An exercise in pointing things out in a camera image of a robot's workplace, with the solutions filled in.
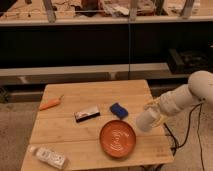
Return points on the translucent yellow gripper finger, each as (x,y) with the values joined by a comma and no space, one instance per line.
(160,121)

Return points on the white ceramic cup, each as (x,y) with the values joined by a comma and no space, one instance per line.
(145,120)

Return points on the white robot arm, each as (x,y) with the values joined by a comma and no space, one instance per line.
(198,89)

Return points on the orange ceramic bowl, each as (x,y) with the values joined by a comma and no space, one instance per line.
(117,139)

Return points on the blue sponge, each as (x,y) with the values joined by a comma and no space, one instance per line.
(118,110)

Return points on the black tray on shelf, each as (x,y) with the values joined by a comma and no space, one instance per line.
(180,62)

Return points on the orange toy carrot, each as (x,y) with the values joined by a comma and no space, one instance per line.
(51,103)

